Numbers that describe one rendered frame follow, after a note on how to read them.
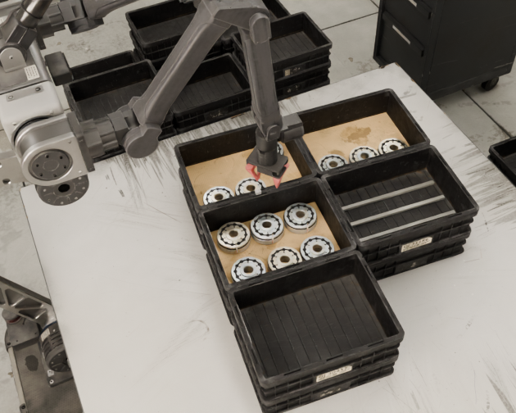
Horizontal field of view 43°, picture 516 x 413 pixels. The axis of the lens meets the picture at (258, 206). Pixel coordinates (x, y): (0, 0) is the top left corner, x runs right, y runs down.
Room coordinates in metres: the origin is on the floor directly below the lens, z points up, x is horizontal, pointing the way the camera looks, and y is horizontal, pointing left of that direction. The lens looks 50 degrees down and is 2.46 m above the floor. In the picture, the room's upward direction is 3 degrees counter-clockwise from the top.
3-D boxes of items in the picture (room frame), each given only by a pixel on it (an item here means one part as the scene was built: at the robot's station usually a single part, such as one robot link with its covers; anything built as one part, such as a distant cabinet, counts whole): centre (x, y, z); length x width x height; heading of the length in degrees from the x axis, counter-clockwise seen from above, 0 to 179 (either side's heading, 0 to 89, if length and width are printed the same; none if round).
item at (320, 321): (0.89, -0.13, 0.87); 0.40 x 0.30 x 0.11; 106
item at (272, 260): (1.11, -0.07, 0.86); 0.10 x 0.10 x 0.01
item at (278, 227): (1.25, -0.02, 0.86); 0.10 x 0.10 x 0.01
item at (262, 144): (1.25, -0.04, 1.24); 0.07 x 0.06 x 0.07; 112
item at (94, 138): (1.06, 0.35, 1.45); 0.09 x 0.08 x 0.12; 22
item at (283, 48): (2.56, -0.15, 0.37); 0.40 x 0.30 x 0.45; 112
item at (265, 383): (0.89, -0.13, 0.92); 0.40 x 0.30 x 0.02; 106
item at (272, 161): (1.25, -0.03, 1.18); 0.10 x 0.07 x 0.07; 60
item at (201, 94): (2.41, 0.22, 0.31); 0.40 x 0.30 x 0.34; 112
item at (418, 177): (1.29, -0.43, 0.87); 0.40 x 0.30 x 0.11; 106
